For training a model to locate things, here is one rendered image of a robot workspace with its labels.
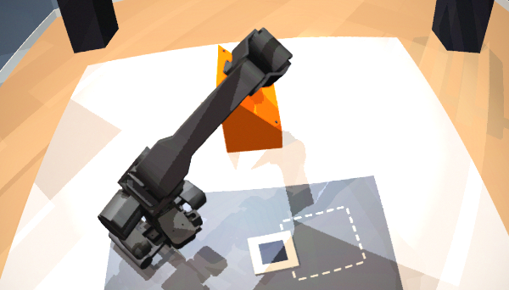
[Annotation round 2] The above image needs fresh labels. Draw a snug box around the white square tile with grey-blue centre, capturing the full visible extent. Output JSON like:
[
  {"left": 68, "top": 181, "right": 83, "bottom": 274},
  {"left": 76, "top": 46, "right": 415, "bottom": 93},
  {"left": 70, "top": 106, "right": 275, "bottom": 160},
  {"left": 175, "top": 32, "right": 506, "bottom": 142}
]
[{"left": 249, "top": 231, "right": 299, "bottom": 275}]

